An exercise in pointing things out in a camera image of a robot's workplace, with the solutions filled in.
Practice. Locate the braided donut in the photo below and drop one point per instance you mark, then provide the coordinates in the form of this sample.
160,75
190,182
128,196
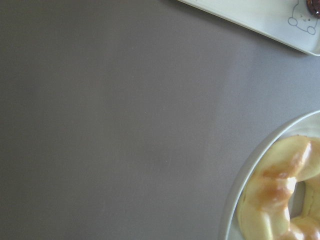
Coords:
263,208

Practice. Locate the cream serving tray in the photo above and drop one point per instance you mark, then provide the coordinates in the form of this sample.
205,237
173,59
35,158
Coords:
287,21

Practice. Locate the dark tea bottle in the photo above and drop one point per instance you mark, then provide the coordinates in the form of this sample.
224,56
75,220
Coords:
314,7

